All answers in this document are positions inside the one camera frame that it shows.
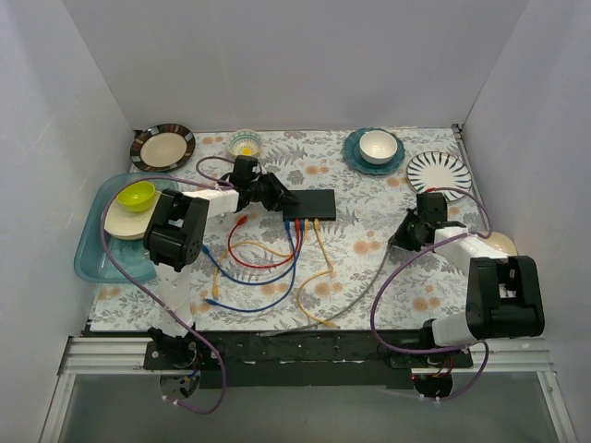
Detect purple cable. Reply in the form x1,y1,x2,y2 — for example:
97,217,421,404
369,186,492,403
101,156,241,414

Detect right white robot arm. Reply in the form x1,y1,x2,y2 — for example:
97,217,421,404
389,188,546,367

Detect aluminium frame rail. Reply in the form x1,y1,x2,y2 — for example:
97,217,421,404
36,336,153,443

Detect blue white striped plate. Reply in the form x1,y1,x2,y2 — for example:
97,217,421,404
406,151,473,201

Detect brown striped rim plate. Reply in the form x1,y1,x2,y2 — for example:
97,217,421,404
129,124,196,173

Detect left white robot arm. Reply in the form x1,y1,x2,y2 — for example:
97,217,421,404
143,155,299,369

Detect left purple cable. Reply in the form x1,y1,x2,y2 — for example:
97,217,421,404
101,156,241,414

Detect translucent teal tray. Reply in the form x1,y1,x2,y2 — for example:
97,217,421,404
74,172,178,284

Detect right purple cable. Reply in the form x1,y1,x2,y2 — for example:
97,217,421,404
369,186,492,403

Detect lime green bowl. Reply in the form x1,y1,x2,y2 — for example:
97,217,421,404
116,181,156,213

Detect cream square dish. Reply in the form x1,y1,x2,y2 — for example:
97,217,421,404
484,232,518,256

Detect grey ethernet cable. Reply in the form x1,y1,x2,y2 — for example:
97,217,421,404
258,244,392,335

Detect red ethernet cable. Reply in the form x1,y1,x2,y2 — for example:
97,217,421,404
227,216,303,269

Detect teal scalloped plate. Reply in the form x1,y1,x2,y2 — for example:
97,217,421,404
343,127,405,175

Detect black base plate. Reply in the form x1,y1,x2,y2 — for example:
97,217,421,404
143,329,473,389

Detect cream plate stack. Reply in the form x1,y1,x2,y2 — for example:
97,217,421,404
104,191,161,240

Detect floral table mat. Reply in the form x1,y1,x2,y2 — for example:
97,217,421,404
90,128,467,333

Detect white bowl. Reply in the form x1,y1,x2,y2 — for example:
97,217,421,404
359,130,398,165

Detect black network switch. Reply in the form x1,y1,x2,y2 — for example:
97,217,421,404
283,189,336,222

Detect yellow patterned small bowl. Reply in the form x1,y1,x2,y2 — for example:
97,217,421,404
226,129,262,157

